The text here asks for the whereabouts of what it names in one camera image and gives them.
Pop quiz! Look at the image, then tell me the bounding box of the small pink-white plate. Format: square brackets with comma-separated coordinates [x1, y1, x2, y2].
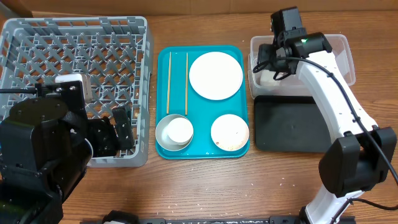
[210, 114, 249, 152]

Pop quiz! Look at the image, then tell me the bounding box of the grey bowl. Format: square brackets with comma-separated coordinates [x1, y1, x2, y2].
[155, 114, 193, 152]

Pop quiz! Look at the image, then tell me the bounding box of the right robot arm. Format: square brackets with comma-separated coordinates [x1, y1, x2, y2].
[252, 29, 397, 223]

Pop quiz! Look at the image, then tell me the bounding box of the wooden chopstick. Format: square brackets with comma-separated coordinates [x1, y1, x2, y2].
[166, 52, 172, 114]
[185, 53, 189, 115]

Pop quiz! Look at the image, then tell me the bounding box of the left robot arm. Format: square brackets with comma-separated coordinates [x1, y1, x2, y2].
[1, 97, 133, 223]

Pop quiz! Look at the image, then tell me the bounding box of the teal serving tray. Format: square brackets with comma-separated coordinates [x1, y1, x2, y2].
[155, 45, 249, 159]

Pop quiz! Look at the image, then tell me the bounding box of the grey dish rack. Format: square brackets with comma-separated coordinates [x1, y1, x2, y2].
[1, 16, 154, 167]

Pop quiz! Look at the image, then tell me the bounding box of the large white plate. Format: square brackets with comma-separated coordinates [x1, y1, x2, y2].
[188, 52, 243, 100]

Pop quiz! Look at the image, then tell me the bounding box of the clear white wrapper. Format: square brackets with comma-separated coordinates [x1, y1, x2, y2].
[259, 70, 280, 87]

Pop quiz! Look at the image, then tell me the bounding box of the black tray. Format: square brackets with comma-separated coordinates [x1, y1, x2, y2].
[254, 95, 331, 153]

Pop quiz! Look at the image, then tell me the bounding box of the clear plastic bin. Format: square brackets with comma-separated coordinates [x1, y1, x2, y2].
[248, 34, 356, 98]

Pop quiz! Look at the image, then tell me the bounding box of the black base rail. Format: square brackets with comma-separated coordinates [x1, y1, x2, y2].
[80, 210, 356, 224]

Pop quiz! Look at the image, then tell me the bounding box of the white cup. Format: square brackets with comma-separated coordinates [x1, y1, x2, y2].
[167, 117, 193, 145]

